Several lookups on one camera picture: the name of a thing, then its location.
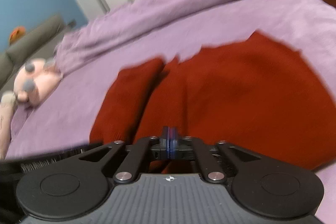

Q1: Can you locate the red knitted sweater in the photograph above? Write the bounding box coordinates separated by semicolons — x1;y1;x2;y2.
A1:
89;32;335;169

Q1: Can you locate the purple bed sheet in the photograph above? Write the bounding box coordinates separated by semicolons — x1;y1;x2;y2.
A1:
1;0;335;223

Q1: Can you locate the pink plush toy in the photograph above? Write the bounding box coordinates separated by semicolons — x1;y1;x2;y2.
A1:
1;59;63;160

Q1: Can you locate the grey sofa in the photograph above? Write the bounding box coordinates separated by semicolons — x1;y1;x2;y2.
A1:
1;14;72;92

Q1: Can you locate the orange toy on sofa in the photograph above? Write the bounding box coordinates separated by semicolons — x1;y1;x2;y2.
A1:
9;26;26;45

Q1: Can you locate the purple rolled duvet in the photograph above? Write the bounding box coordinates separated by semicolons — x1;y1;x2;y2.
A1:
55;0;236;75

